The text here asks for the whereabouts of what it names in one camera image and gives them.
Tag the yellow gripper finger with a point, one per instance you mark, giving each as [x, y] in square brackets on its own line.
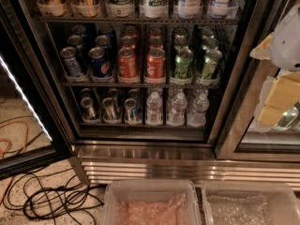
[262, 51]
[278, 95]

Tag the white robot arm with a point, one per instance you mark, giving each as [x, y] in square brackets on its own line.
[282, 49]

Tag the front right green soda can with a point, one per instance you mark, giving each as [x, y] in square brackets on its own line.
[209, 69]

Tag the green soda can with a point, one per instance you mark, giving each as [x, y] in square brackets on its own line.
[209, 69]
[181, 72]

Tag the top shelf right white bottle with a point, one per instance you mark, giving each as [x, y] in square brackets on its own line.
[221, 9]

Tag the front left green soda can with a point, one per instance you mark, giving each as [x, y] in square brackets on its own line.
[181, 72]

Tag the second row right coke can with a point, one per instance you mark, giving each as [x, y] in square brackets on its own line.
[155, 42]

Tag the second row red coke can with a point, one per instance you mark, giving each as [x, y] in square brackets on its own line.
[128, 42]

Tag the bottom shelf right can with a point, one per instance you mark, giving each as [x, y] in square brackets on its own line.
[132, 112]

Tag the shelf can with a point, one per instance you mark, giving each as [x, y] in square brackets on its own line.
[89, 111]
[111, 115]
[132, 112]

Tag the top shelf green tea bottle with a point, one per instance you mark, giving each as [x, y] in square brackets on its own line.
[120, 8]

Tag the front blue pepsi can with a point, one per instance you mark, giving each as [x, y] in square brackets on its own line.
[100, 63]

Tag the bottom shelf middle can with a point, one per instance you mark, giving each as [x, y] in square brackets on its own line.
[111, 115]

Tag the bottom shelf left can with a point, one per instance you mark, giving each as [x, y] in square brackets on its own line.
[89, 111]

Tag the front silver diet pepsi can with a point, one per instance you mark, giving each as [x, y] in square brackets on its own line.
[72, 63]

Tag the open fridge glass door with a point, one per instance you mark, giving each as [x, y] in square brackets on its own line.
[26, 117]

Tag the right water bottle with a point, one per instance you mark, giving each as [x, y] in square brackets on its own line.
[196, 116]

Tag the water bottle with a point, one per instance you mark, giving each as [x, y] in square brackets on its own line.
[196, 116]
[154, 109]
[176, 112]

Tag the middle water bottle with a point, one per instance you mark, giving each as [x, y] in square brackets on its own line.
[176, 112]

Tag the left water bottle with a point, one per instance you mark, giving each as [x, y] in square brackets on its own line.
[154, 109]

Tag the right clear plastic bin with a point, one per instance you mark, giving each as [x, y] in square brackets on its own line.
[249, 203]

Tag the clear plastic bin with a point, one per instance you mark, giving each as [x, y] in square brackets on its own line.
[249, 203]
[151, 202]

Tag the left clear plastic bin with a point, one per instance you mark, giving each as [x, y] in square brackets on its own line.
[151, 202]

